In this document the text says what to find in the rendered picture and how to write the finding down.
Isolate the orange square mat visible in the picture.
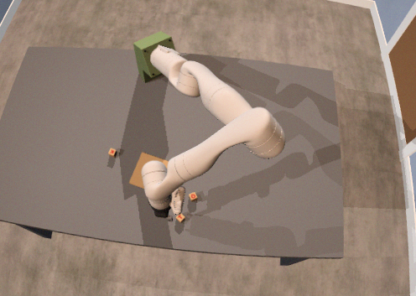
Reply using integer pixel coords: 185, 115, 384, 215
129, 153, 168, 189

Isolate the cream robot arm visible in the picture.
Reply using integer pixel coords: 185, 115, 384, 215
142, 45, 285, 205

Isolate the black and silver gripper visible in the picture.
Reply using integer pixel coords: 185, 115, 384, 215
148, 186, 185, 222

